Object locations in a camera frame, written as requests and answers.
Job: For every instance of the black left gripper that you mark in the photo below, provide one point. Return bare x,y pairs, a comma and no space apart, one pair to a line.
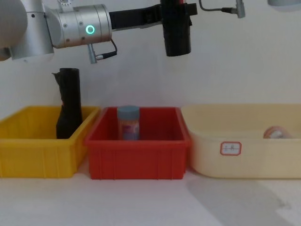
131,18

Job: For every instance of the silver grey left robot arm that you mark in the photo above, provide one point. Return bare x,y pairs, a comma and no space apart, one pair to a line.
35,28

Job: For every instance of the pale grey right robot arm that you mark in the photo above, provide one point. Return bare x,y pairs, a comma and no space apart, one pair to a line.
284,4

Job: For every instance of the clear jar with blue lid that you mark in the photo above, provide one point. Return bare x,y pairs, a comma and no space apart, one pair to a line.
129,124

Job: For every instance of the white label with red border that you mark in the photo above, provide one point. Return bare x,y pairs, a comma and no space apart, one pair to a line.
231,148

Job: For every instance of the pink round tape roll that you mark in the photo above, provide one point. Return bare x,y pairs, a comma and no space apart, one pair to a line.
277,133

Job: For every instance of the red plastic bin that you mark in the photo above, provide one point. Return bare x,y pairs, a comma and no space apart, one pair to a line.
138,157

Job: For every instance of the cream plastic tub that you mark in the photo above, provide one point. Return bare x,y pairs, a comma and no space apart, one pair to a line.
258,160

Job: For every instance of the yellow plastic bin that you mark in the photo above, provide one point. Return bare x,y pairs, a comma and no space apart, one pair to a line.
35,155

